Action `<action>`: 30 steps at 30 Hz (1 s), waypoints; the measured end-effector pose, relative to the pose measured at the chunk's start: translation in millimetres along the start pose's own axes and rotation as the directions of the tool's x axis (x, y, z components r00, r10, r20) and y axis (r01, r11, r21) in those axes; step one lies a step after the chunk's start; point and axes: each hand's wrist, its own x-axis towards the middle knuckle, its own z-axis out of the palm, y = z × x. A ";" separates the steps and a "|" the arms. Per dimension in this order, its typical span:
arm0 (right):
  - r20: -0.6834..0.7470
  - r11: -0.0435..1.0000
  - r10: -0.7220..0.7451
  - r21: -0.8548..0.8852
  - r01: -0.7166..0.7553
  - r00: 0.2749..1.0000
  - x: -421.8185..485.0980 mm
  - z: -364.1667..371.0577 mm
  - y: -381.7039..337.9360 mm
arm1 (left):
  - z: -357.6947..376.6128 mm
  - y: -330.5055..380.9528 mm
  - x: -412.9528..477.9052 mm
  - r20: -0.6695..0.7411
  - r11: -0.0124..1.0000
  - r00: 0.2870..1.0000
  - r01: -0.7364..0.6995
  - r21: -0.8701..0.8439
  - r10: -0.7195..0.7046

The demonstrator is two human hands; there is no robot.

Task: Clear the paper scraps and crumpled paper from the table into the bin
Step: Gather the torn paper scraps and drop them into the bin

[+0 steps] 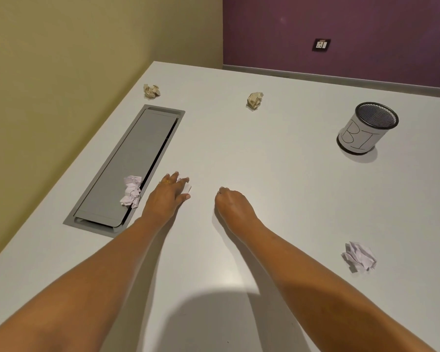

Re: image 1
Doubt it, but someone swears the grey table cable tray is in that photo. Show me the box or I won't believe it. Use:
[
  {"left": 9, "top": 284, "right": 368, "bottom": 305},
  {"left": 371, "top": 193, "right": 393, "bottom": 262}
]
[{"left": 62, "top": 104, "right": 186, "bottom": 239}]

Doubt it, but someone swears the black mesh cup white label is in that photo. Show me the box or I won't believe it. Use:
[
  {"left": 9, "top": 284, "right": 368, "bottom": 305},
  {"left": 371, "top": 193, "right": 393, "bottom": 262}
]
[{"left": 336, "top": 102, "right": 399, "bottom": 156}]

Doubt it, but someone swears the person's left forearm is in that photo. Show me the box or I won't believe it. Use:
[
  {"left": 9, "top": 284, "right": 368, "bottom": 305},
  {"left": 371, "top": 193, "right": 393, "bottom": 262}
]
[{"left": 0, "top": 215, "right": 171, "bottom": 352}]

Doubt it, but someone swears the crumpled white paper ball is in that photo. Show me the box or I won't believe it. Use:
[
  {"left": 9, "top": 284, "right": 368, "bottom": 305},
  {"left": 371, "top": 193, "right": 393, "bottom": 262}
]
[
  {"left": 119, "top": 175, "right": 144, "bottom": 209},
  {"left": 341, "top": 241, "right": 378, "bottom": 274}
]

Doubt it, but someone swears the person's right forearm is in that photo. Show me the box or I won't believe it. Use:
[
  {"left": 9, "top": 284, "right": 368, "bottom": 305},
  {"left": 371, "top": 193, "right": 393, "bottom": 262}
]
[{"left": 236, "top": 216, "right": 438, "bottom": 352}]

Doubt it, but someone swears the person's left hand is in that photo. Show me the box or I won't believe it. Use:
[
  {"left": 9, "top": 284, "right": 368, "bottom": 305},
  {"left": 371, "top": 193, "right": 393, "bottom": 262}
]
[{"left": 142, "top": 171, "right": 192, "bottom": 228}]

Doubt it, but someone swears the person's right hand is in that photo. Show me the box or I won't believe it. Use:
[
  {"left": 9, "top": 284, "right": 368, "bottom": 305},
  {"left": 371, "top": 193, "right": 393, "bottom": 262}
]
[{"left": 214, "top": 187, "right": 259, "bottom": 235}]

